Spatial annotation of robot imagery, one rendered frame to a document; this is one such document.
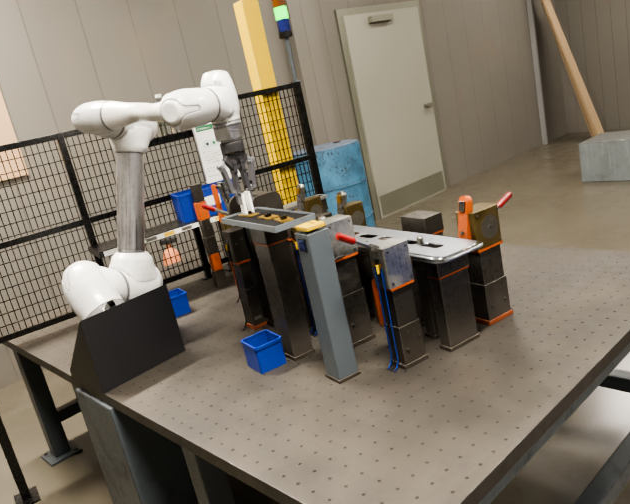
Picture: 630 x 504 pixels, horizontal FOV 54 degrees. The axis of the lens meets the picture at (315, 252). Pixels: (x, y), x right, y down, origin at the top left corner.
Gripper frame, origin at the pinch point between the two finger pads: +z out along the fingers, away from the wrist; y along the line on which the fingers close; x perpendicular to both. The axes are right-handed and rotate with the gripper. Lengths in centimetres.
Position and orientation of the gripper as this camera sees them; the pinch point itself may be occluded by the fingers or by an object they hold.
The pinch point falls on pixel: (245, 202)
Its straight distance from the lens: 198.3
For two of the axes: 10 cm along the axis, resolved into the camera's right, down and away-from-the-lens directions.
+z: 2.1, 9.4, 2.6
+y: 8.0, -3.1, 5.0
